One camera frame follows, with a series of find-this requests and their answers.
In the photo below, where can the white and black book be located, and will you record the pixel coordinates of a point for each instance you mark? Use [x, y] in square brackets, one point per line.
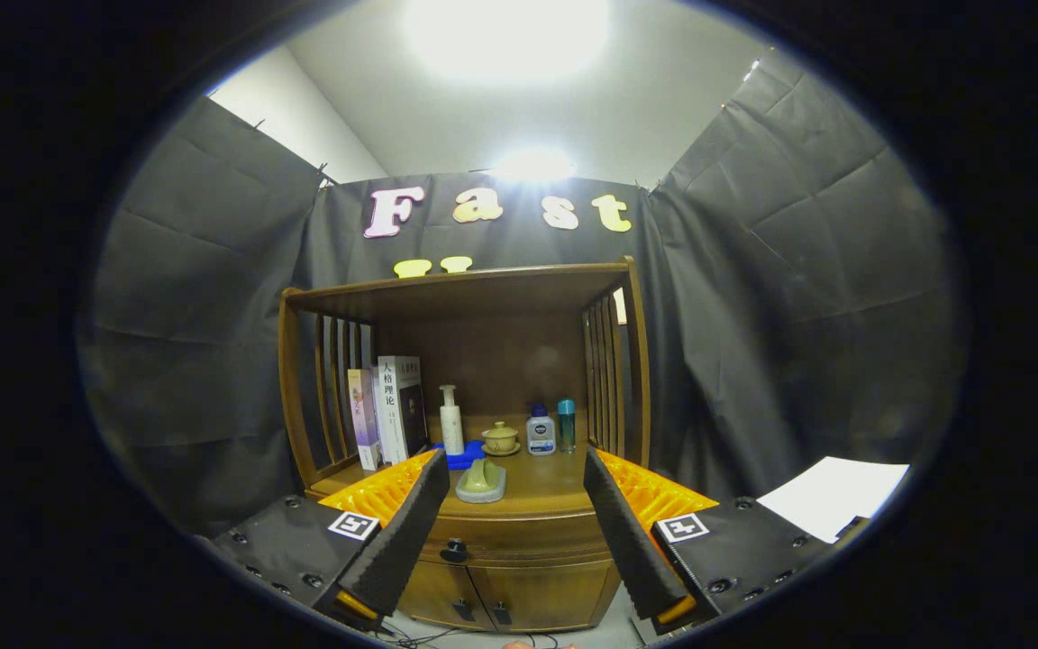
[396, 415]

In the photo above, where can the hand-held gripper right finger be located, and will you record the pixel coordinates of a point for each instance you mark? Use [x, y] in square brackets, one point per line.
[632, 541]

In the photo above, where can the wooden drawer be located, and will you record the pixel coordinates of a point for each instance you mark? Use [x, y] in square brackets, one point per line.
[537, 536]

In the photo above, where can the blue folded cloth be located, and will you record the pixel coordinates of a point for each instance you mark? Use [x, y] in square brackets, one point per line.
[465, 461]

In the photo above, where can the small ceiling light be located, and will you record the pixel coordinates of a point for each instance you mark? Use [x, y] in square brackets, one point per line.
[532, 167]

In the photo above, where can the wooden cabinet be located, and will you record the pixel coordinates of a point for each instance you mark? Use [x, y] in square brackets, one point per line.
[501, 361]

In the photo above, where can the white flat board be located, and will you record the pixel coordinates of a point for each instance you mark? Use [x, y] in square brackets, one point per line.
[834, 496]

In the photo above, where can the white lotion bottle blue cap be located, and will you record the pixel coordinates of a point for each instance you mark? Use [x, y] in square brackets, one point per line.
[541, 437]

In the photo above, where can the teal bottle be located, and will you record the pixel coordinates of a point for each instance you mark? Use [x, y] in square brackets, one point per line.
[566, 428]

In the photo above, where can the yellow lidded tea cup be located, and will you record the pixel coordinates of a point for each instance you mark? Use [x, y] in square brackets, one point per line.
[501, 439]

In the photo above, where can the wooden countertop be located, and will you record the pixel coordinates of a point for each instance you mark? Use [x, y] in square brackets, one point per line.
[546, 487]

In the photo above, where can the black backdrop cloth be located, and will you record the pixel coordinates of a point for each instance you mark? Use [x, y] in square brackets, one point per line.
[753, 315]

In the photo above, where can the large ceiling light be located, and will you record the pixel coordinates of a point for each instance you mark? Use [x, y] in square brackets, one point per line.
[505, 36]

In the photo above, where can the wooden cabinet door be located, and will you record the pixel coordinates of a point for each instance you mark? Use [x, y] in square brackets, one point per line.
[433, 595]
[555, 595]

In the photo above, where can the purple book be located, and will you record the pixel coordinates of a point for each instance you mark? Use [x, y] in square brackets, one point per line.
[363, 415]

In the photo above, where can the white pump bottle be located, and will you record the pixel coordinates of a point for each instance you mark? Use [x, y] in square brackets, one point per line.
[451, 428]

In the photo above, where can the thin white book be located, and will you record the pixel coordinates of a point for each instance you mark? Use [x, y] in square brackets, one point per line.
[377, 397]

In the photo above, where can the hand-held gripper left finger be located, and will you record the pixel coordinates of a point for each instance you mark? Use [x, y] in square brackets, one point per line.
[406, 541]

